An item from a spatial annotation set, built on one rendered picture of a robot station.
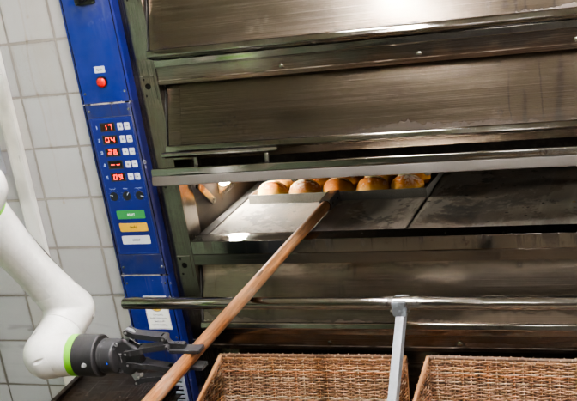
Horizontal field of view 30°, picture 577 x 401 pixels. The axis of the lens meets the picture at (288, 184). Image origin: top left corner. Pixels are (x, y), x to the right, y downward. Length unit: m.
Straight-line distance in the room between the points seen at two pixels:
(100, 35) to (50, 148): 0.40
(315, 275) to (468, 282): 0.42
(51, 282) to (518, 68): 1.19
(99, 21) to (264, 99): 0.49
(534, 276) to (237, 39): 0.96
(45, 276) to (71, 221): 0.76
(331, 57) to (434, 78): 0.26
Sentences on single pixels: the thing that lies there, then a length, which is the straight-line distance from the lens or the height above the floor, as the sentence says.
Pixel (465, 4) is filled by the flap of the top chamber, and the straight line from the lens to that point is 2.58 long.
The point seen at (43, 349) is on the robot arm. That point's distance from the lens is 2.41.
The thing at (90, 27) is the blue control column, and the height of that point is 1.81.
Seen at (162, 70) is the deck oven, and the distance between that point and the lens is 2.90.
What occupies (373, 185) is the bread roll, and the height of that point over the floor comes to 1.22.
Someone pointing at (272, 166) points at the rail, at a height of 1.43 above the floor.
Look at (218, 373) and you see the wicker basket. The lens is 3.08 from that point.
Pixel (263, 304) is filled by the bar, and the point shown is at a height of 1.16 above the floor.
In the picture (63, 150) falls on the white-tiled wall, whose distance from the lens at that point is 3.12.
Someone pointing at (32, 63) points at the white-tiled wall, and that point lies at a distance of 3.09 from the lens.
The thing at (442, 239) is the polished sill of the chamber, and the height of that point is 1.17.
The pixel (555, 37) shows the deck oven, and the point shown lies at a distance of 2.58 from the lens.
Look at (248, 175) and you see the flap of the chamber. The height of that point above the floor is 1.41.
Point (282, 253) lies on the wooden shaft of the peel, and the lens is 2.72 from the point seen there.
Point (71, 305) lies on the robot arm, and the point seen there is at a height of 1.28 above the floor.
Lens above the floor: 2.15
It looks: 17 degrees down
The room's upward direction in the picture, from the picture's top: 10 degrees counter-clockwise
